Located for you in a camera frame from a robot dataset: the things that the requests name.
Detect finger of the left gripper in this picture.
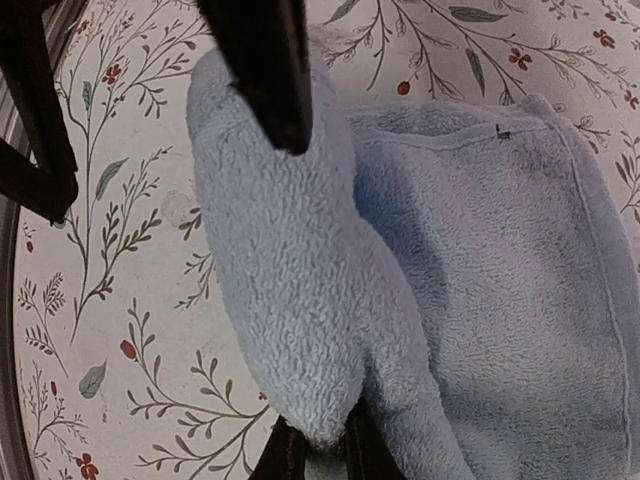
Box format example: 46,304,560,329
1,1,78,223
197,0,313,155

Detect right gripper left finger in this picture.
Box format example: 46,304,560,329
248,417,306,480

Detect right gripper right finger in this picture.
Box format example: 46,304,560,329
345,407,405,480

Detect light blue cloth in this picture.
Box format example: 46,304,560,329
186,50,639,479

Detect floral table cloth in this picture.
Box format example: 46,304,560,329
13,1,639,479

